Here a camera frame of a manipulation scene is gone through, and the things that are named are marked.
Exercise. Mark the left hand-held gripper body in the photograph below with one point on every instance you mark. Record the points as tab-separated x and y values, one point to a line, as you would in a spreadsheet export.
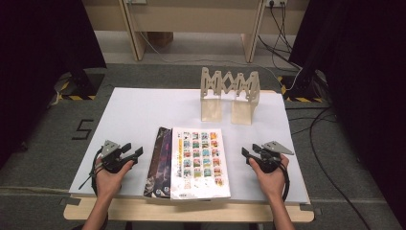
111	156

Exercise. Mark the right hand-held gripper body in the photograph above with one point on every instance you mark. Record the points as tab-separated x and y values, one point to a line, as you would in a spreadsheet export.
269	161

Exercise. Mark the thick magazine with red title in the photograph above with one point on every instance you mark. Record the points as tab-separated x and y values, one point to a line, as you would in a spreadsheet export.
153	166

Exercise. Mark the white magazine with picture grid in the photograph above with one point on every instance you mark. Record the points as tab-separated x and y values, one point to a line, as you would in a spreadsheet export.
201	163

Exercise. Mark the wooden expanding book rack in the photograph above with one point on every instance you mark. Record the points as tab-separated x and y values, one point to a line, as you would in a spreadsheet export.
230	86

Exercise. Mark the person's right hand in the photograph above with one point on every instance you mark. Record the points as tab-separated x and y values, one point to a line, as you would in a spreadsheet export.
273	183

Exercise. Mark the person's left hand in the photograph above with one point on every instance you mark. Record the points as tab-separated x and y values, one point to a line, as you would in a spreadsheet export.
110	183

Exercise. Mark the black curtain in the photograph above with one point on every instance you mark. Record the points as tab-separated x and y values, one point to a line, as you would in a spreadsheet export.
38	64
367	64

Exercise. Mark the beige wooden desk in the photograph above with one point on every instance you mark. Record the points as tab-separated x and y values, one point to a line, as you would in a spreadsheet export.
191	16

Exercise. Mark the white wall socket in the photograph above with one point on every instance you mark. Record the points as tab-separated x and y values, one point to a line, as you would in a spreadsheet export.
276	2

